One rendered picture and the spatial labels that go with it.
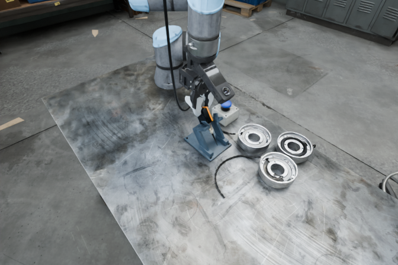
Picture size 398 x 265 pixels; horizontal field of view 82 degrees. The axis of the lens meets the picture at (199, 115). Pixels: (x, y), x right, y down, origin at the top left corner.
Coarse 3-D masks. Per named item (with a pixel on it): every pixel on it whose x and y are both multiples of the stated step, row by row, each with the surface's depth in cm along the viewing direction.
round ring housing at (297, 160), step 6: (288, 132) 75; (294, 132) 75; (282, 138) 75; (300, 138) 75; (306, 138) 73; (276, 144) 74; (288, 144) 75; (294, 144) 75; (300, 144) 73; (282, 150) 70; (288, 150) 71; (300, 150) 71; (288, 156) 69; (294, 156) 68; (306, 156) 68; (294, 162) 70; (300, 162) 70
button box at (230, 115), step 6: (216, 108) 83; (222, 108) 83; (228, 108) 83; (234, 108) 83; (222, 114) 81; (228, 114) 81; (234, 114) 83; (222, 120) 82; (228, 120) 82; (234, 120) 85
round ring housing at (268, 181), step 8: (272, 152) 69; (288, 160) 68; (272, 168) 70; (280, 168) 68; (296, 168) 65; (264, 176) 64; (296, 176) 63; (272, 184) 63; (280, 184) 62; (288, 184) 63
